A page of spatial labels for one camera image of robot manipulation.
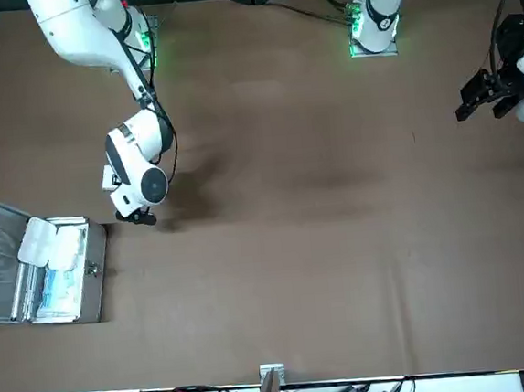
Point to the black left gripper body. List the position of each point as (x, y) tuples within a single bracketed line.
[(512, 43)]

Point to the white triangular bandage pack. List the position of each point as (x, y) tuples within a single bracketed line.
[(107, 179)]

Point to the white clamshell medicine box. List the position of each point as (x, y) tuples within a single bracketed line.
[(38, 240)]

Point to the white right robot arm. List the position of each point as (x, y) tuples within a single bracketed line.
[(83, 37)]

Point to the blue white sealed packet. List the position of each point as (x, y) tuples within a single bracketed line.
[(62, 296)]

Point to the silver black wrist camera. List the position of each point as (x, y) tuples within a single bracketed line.
[(140, 218)]

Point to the silver camera post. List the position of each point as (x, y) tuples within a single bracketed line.
[(269, 388)]

